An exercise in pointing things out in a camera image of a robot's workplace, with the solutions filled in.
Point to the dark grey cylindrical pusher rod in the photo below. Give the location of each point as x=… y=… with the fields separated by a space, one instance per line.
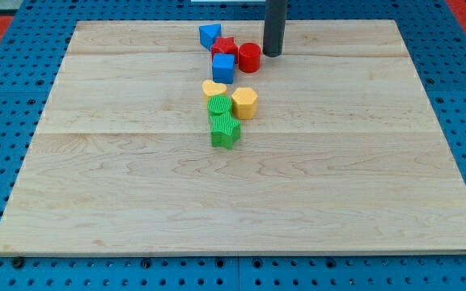
x=274 y=27

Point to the blue triangle block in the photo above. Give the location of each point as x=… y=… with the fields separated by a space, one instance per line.
x=208 y=34

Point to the red cylinder block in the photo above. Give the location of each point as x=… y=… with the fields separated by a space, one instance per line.
x=249 y=57

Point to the red star block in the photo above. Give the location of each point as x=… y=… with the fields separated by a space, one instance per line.
x=225 y=45

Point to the blue cube block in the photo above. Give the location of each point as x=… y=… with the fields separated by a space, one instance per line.
x=223 y=68

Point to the yellow hexagon block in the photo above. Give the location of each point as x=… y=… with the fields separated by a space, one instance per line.
x=244 y=103

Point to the yellow heart block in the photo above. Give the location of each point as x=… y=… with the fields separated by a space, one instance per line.
x=211 y=89

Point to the green cylinder block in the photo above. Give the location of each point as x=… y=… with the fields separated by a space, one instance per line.
x=218 y=104

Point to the green star block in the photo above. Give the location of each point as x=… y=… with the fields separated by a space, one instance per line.
x=224 y=130

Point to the light wooden board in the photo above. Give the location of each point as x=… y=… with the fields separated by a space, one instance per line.
x=344 y=156

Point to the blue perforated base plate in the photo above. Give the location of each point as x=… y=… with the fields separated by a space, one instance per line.
x=31 y=53

